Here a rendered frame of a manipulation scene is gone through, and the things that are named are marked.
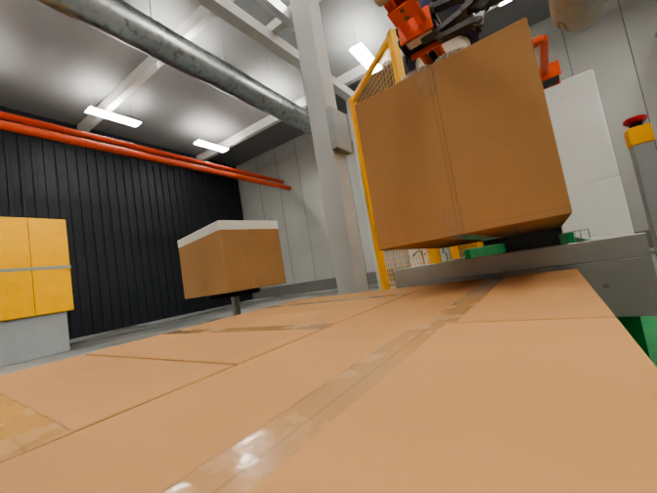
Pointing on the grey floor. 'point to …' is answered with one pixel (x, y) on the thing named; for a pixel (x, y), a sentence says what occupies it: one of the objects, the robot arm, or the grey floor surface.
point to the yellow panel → (33, 289)
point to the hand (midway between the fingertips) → (418, 30)
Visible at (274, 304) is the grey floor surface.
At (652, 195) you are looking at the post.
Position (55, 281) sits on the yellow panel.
